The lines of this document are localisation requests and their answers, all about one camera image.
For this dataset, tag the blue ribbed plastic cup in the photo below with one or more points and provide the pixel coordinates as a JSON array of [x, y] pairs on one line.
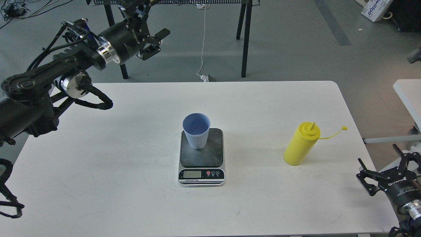
[[196, 128]]

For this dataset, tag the black digital kitchen scale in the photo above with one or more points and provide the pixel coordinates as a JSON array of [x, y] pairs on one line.
[[202, 167]]

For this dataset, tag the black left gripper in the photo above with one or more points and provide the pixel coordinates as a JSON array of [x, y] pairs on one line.
[[124, 40]]

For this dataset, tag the yellow squeeze seasoning bottle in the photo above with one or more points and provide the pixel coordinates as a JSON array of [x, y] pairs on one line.
[[303, 140]]

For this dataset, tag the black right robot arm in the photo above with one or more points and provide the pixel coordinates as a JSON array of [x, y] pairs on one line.
[[411, 226]]

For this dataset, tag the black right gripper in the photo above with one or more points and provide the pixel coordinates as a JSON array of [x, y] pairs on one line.
[[403, 192]]

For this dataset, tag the white side table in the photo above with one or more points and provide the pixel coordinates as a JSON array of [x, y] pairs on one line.
[[409, 91]]

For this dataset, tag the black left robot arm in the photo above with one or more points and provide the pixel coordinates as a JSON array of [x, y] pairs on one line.
[[34, 100]]

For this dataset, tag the white cardboard box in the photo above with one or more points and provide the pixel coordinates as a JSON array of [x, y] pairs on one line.
[[374, 10]]

